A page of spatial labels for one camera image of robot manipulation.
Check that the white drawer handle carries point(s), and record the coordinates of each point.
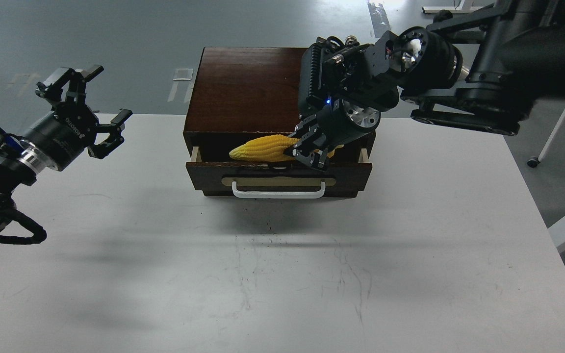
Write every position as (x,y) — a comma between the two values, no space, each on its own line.
(278,194)

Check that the dark brown wooden cabinet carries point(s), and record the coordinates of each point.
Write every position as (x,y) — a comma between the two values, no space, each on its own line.
(241,94)

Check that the dark wooden drawer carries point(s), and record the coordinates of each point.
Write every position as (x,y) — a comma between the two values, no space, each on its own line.
(347,174)

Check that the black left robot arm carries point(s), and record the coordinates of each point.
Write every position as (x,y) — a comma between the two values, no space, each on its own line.
(20,163)

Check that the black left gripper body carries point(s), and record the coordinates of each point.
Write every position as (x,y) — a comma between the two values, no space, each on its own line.
(62,136)

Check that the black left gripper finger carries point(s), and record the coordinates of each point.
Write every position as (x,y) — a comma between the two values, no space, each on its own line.
(115,135)
(67,87)

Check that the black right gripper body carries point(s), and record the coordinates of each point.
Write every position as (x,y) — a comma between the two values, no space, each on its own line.
(343,122)

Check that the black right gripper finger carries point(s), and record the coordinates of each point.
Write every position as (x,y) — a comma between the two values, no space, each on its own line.
(315,159)
(309,134)

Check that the yellow corn cob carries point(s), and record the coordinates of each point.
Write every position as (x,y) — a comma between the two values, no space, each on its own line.
(264,149)

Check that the black camera box right wrist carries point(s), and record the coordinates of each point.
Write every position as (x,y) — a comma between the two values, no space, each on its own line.
(357,73)

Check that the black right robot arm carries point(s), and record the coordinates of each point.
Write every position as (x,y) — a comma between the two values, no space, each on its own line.
(480,71)

